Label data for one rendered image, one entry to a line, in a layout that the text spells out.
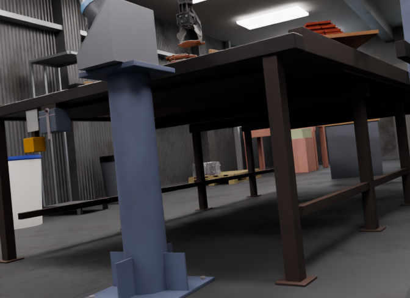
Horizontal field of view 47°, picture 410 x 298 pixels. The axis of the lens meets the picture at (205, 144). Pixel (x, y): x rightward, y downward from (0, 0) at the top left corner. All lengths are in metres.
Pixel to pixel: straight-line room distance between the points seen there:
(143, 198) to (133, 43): 0.58
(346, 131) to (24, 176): 4.29
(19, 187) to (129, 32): 3.19
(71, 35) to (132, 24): 4.81
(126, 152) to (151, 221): 0.28
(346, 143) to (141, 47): 5.31
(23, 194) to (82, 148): 1.78
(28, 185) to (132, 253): 3.09
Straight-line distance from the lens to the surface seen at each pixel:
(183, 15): 2.36
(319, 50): 1.98
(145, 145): 1.80
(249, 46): 1.84
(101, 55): 1.76
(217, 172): 8.06
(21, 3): 6.41
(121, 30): 1.79
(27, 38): 6.32
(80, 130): 6.41
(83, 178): 6.37
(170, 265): 1.85
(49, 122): 2.60
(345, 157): 6.90
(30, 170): 4.85
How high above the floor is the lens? 0.50
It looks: 2 degrees up
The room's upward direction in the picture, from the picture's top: 6 degrees counter-clockwise
